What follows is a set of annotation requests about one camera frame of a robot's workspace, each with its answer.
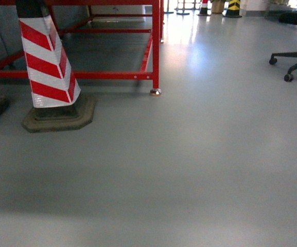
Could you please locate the red white striped bollard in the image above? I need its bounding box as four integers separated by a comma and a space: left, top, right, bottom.
15, 1, 96, 133

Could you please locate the yellow black striped bollard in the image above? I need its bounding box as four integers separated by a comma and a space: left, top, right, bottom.
224, 0, 242, 18

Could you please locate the red metal table frame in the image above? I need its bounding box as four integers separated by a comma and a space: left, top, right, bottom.
0, 1, 163, 96

